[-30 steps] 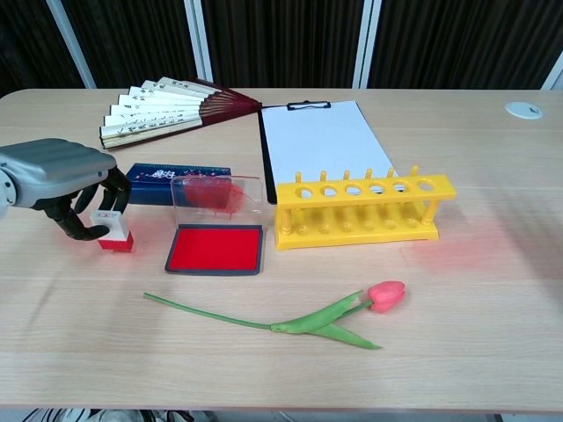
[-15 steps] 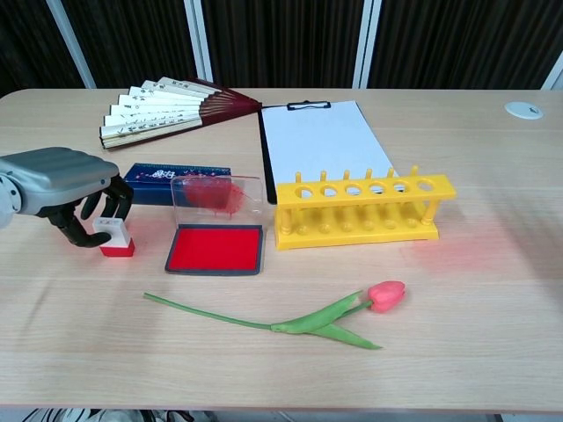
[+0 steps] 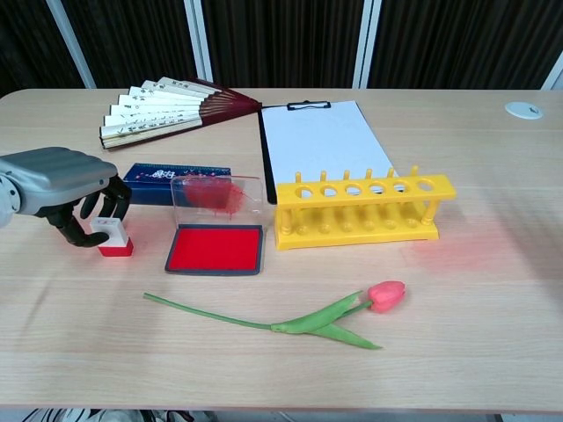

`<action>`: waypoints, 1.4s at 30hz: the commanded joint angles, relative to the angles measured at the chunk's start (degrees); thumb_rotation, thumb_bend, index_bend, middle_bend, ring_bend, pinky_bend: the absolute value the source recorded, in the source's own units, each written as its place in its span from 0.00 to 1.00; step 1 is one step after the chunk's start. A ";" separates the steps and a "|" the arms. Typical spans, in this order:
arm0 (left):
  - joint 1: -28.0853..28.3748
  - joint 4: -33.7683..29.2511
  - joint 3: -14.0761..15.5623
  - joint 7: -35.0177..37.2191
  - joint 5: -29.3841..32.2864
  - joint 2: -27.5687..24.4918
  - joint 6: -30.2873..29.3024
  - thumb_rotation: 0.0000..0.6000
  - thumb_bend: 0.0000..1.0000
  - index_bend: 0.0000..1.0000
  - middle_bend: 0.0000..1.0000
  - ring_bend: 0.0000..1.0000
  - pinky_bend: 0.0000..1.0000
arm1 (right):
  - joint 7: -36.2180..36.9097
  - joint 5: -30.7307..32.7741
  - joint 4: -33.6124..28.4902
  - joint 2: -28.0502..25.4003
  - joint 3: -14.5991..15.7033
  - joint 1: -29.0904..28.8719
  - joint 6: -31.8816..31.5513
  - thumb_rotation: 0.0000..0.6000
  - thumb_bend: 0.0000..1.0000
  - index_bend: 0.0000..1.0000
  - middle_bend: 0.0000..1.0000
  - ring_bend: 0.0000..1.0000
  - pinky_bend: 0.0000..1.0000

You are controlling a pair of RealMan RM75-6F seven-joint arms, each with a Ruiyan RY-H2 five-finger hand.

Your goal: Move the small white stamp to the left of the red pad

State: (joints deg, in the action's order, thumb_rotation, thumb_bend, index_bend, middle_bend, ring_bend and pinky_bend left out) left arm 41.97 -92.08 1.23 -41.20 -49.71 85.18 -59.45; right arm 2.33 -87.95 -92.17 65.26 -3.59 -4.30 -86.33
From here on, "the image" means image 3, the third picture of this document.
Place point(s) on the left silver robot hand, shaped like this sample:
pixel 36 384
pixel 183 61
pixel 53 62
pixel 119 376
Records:
pixel 57 180

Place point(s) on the white stamp with red base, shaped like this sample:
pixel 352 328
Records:
pixel 118 244

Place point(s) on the blue patterned rectangular box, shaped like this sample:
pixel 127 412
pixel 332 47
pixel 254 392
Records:
pixel 147 186

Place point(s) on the folding paper fan maroon ribs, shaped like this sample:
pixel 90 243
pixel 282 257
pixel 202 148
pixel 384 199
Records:
pixel 145 118

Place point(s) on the red ink pad clear lid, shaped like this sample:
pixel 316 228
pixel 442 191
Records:
pixel 215 250

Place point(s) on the black clipboard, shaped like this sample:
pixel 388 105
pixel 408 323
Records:
pixel 265 167

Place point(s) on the white paper sheet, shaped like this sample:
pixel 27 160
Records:
pixel 321 140

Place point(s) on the yellow test tube rack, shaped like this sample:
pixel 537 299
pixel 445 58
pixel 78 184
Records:
pixel 365 200

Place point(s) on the artificial pink tulip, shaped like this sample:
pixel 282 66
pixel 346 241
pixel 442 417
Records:
pixel 387 295

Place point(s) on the white partition post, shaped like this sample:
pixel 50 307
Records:
pixel 367 44
pixel 198 39
pixel 555 80
pixel 72 44

